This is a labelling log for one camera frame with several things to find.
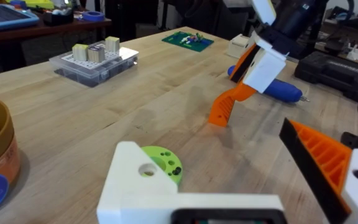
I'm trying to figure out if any blue electric screwdriver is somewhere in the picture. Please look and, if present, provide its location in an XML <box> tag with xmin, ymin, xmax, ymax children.
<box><xmin>227</xmin><ymin>64</ymin><xmax>311</xmax><ymax>104</ymax></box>

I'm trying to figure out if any bare white left gripper left finger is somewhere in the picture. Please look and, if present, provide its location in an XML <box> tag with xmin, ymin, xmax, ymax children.
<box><xmin>96</xmin><ymin>141</ymin><xmax>180</xmax><ymax>224</ymax></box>

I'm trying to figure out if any small pale wooden box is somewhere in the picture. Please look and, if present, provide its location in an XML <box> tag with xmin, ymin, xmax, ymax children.
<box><xmin>226</xmin><ymin>33</ymin><xmax>254</xmax><ymax>60</ymax></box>

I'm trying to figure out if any blue tablet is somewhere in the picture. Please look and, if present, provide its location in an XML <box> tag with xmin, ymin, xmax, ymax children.
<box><xmin>0</xmin><ymin>3</ymin><xmax>40</xmax><ymax>32</ymax></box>

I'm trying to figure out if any white orange left gripper right finger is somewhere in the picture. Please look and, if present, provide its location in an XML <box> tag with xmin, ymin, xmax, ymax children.
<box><xmin>278</xmin><ymin>118</ymin><xmax>358</xmax><ymax>224</ymax></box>

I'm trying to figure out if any blue tape roll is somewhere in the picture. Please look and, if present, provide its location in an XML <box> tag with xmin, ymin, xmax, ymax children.
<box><xmin>81</xmin><ymin>11</ymin><xmax>106</xmax><ymax>23</ymax></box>

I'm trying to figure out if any clear box with wooden blocks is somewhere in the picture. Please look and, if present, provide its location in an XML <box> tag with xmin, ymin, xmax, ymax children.
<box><xmin>48</xmin><ymin>36</ymin><xmax>140</xmax><ymax>88</ymax></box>

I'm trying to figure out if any green disc with holes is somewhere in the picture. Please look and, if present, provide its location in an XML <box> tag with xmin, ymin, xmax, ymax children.
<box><xmin>140</xmin><ymin>145</ymin><xmax>183</xmax><ymax>185</ymax></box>

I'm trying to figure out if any green board with toy blocks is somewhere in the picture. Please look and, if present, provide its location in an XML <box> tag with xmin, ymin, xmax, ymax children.
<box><xmin>161</xmin><ymin>30</ymin><xmax>215</xmax><ymax>53</ymax></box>

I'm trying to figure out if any brown side table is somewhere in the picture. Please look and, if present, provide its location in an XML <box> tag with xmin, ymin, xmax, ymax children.
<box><xmin>0</xmin><ymin>17</ymin><xmax>113</xmax><ymax>73</ymax></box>

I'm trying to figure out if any black desk organiser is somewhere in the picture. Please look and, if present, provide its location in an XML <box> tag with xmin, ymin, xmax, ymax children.
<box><xmin>42</xmin><ymin>7</ymin><xmax>75</xmax><ymax>27</ymax></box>

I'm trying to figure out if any black tool case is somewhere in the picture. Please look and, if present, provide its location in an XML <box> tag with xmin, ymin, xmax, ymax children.
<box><xmin>293</xmin><ymin>50</ymin><xmax>358</xmax><ymax>102</ymax></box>

